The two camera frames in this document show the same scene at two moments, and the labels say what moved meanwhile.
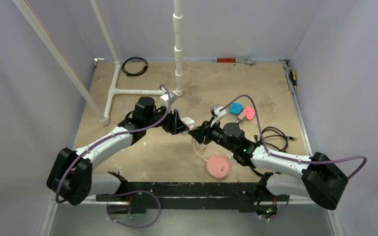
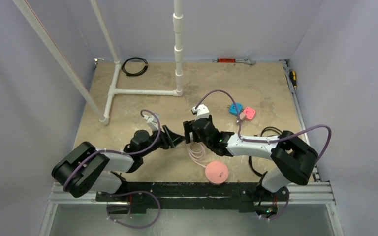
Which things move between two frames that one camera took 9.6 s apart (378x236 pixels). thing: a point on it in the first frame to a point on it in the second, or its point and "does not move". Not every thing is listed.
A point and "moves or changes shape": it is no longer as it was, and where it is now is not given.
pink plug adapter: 249,112 does not move
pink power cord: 198,149 moves or changes shape
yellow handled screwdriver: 293,76 does not move
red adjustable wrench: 234,60 does not move
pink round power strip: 218,166 moves or changes shape
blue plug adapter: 236,108 does not move
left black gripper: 173,125 to 170,139
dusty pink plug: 241,117 does not move
